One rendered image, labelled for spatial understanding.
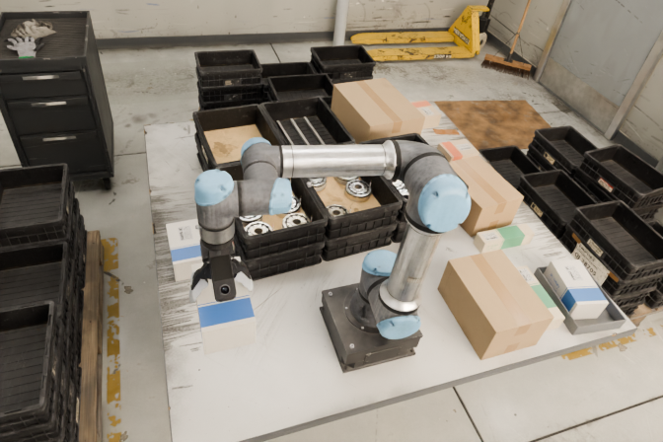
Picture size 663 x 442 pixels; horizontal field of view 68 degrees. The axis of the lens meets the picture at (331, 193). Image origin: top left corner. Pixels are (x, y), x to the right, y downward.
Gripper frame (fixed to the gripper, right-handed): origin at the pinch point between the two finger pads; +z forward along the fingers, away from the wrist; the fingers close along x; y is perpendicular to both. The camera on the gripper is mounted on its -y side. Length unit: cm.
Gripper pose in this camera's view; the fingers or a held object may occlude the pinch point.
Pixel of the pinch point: (222, 298)
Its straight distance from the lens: 123.5
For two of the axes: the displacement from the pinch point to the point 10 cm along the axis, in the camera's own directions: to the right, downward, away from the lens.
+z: -1.0, 7.6, 6.4
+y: -3.2, -6.4, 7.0
